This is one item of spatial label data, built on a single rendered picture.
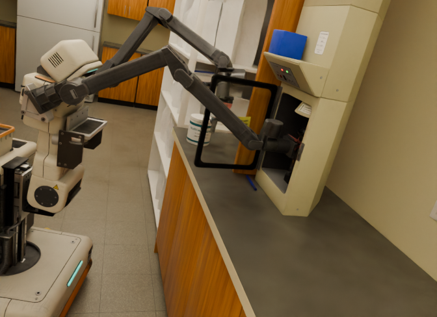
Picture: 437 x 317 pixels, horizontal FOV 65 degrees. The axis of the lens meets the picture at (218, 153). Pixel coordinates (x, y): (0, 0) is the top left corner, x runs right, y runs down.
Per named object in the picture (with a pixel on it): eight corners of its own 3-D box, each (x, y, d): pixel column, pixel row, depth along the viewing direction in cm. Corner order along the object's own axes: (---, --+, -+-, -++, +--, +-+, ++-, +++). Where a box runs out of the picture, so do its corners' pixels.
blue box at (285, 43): (289, 57, 141) (296, 34, 138) (300, 60, 132) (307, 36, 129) (267, 52, 138) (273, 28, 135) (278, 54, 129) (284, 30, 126)
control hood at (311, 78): (281, 80, 147) (288, 56, 144) (320, 97, 118) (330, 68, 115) (257, 75, 143) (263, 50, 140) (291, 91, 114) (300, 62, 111)
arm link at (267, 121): (244, 139, 141) (247, 147, 133) (251, 113, 136) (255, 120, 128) (272, 144, 142) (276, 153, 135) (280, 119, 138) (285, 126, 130)
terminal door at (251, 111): (255, 170, 159) (278, 85, 146) (193, 167, 146) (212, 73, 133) (254, 169, 159) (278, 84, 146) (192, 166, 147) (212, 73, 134)
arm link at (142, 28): (157, 10, 170) (149, -3, 160) (178, 23, 166) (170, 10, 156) (103, 82, 168) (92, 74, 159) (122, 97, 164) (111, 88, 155)
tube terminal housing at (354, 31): (300, 183, 170) (354, 20, 145) (337, 219, 141) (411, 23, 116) (253, 178, 162) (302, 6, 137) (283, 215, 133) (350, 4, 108)
